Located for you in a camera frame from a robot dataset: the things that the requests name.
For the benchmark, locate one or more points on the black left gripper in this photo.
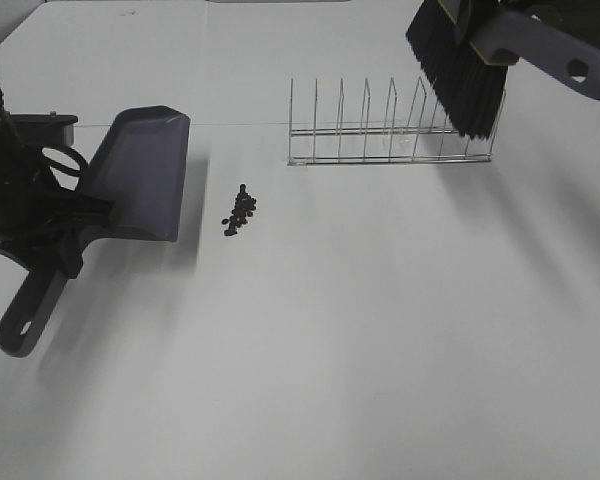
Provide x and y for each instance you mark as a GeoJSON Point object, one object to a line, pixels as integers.
{"type": "Point", "coordinates": [43, 232]}

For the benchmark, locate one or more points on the purple plastic dustpan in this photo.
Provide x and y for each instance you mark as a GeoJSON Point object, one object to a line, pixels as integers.
{"type": "Point", "coordinates": [140, 165]}

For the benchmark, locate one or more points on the pile of coffee beans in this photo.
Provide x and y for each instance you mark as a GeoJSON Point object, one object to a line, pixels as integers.
{"type": "Point", "coordinates": [244, 208]}

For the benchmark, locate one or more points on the purple hand brush black bristles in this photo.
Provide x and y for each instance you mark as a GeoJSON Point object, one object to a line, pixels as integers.
{"type": "Point", "coordinates": [465, 49]}

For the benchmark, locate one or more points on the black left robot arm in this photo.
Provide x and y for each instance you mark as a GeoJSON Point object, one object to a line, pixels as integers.
{"type": "Point", "coordinates": [27, 171]}

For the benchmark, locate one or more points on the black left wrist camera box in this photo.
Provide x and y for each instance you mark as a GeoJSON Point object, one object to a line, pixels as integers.
{"type": "Point", "coordinates": [44, 130]}

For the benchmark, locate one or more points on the metal wire dish rack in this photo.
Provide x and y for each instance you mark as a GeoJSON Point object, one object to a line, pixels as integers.
{"type": "Point", "coordinates": [327, 126]}

